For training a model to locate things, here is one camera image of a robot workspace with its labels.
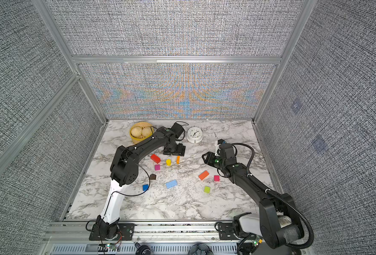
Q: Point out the right cream steamed bun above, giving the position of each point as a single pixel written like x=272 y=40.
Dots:
x=147 y=131

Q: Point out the light blue wood block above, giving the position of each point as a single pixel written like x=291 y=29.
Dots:
x=171 y=184

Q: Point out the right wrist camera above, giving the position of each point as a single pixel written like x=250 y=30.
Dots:
x=223 y=147

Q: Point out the cream steamed bun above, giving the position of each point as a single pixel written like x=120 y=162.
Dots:
x=147 y=131
x=136 y=132

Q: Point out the white round alarm clock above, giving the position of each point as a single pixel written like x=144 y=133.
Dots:
x=194 y=135

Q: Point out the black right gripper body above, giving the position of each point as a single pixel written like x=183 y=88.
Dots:
x=214 y=160

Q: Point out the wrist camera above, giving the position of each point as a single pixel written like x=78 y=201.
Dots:
x=223 y=147
x=177 y=129

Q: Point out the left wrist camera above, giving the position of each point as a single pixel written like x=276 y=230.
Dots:
x=177 y=129

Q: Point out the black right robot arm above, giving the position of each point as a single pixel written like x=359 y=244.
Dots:
x=279 y=222

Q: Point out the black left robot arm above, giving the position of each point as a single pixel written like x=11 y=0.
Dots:
x=124 y=170

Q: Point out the red wood block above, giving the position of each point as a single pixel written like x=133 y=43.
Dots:
x=155 y=158

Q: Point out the yellow rimmed wooden steamer basket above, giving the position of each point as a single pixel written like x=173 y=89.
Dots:
x=141 y=124

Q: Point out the orange-red wood block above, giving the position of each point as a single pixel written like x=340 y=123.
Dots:
x=203 y=175

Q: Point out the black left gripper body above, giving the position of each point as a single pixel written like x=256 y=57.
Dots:
x=175 y=149

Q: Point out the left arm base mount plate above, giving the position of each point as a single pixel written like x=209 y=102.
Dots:
x=122 y=232

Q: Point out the left cream steamed bun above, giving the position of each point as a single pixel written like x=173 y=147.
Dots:
x=136 y=132

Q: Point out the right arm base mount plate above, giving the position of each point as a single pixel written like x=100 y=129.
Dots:
x=230 y=230

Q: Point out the dark blue wood cube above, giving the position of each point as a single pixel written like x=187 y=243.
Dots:
x=145 y=187

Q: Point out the lime green wood cube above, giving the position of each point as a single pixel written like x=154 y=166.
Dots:
x=207 y=189

